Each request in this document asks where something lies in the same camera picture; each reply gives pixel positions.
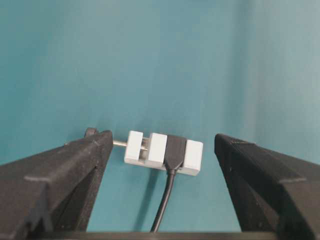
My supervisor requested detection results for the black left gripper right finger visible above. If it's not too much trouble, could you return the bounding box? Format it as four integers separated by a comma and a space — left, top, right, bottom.
214, 133, 320, 240

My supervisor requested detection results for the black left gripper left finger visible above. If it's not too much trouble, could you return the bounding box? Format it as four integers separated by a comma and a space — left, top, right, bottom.
0, 128, 113, 240

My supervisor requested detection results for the black female USB cable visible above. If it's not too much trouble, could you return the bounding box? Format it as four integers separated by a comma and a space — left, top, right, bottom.
149, 134, 188, 233

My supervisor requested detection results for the white clamp block with screw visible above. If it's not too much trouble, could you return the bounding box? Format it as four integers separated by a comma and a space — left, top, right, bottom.
113, 130, 203, 176

